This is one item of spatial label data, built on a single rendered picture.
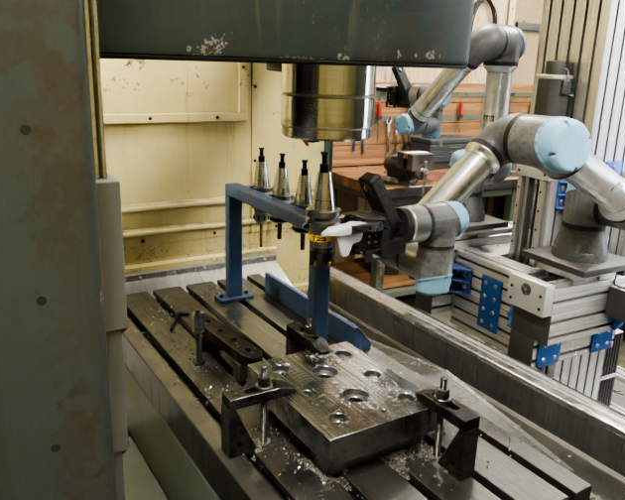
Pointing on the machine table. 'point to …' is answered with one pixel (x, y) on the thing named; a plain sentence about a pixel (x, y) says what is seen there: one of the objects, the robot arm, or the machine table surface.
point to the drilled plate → (415, 422)
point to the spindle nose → (327, 102)
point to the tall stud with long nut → (197, 334)
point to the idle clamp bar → (217, 335)
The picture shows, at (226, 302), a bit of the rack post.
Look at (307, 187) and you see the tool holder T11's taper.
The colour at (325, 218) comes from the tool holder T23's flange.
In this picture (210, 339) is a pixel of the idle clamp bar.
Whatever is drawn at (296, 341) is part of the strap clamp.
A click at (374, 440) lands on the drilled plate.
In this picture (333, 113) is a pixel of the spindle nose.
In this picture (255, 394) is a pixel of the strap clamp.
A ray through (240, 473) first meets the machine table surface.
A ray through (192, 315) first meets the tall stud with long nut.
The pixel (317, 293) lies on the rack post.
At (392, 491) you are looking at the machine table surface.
